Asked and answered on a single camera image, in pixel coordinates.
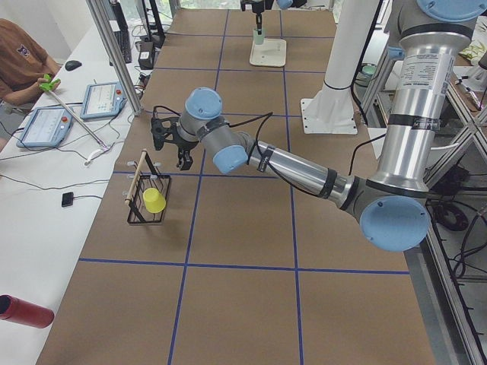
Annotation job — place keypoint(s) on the red cylindrical bottle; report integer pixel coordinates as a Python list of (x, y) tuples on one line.
[(25, 313)]

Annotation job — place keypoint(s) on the small black square device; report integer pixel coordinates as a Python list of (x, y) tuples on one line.
[(67, 199)]

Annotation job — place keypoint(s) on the far blue teach pendant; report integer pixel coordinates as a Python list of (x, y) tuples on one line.
[(103, 101)]

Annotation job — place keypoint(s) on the black wire cup rack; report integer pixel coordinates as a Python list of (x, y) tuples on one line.
[(146, 175)]

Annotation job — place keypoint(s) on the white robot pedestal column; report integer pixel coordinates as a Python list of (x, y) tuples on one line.
[(357, 19)]

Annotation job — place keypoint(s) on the near blue teach pendant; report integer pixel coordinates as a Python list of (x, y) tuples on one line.
[(46, 128)]

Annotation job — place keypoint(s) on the black power adapter box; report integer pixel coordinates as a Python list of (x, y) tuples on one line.
[(146, 55)]

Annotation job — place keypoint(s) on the black keyboard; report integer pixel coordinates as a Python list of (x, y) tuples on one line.
[(123, 40)]

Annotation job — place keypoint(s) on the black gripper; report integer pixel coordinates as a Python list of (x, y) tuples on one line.
[(258, 8), (184, 145)]

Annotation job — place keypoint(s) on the cream rabbit print tray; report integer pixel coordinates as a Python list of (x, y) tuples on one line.
[(271, 53)]

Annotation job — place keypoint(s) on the green handled reacher stick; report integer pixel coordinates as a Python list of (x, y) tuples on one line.
[(48, 86)]

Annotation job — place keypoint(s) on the blue teach pendant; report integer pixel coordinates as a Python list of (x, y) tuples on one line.
[(46, 128), (103, 101)]

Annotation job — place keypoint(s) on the person in brown shirt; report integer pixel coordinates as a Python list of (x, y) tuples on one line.
[(24, 63)]

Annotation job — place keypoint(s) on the black computer mouse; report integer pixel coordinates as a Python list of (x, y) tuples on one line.
[(71, 65)]

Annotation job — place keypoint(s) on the pale green plastic cup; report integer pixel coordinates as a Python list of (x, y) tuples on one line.
[(258, 36)]

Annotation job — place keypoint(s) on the yellow plastic cup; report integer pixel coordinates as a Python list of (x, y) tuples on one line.
[(154, 201)]

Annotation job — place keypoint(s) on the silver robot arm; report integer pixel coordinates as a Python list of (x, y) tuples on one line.
[(389, 205), (282, 4)]

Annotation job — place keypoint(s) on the white plastic chair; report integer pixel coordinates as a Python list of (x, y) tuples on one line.
[(378, 142)]

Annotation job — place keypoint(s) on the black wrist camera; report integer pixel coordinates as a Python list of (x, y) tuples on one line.
[(160, 129)]

